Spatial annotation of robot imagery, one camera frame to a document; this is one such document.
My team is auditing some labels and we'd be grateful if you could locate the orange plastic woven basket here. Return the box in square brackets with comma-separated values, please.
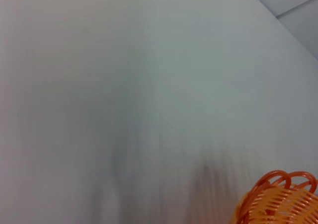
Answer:
[233, 169, 318, 224]

